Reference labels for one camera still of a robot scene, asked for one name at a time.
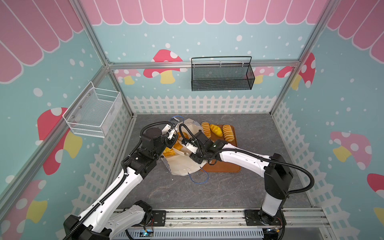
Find yellow fake croissant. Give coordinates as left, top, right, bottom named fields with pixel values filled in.
left=210, top=124, right=224, bottom=137

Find ridged yellow fake bread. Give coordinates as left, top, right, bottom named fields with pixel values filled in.
left=201, top=122, right=212, bottom=139

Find yellow fake bread roll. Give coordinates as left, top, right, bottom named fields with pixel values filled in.
left=223, top=125, right=235, bottom=142

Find checkered paper bag blue handles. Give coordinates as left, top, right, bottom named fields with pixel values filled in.
left=162, top=119, right=207, bottom=177

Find long striped fake baguette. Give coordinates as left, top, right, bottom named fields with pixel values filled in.
left=178, top=132, right=190, bottom=141

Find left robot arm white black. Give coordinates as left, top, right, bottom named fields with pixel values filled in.
left=64, top=118, right=179, bottom=240

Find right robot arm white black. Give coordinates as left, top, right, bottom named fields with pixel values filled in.
left=179, top=123, right=315, bottom=225

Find round orange fake bun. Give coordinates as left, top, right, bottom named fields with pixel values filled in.
left=163, top=143, right=184, bottom=158

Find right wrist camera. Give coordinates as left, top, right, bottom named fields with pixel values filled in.
left=182, top=131, right=210, bottom=155

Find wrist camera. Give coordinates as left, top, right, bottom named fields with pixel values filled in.
left=182, top=131, right=210, bottom=155
left=140, top=121, right=180, bottom=149

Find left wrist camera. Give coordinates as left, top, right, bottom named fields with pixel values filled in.
left=140, top=121, right=180, bottom=149

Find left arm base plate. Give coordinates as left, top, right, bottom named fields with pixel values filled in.
left=132, top=210, right=167, bottom=227

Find white mesh wall basket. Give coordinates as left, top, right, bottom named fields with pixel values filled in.
left=63, top=82, right=123, bottom=138

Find black mesh wall basket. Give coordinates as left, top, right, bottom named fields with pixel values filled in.
left=191, top=56, right=256, bottom=92

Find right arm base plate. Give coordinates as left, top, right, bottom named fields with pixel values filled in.
left=244, top=208, right=287, bottom=227

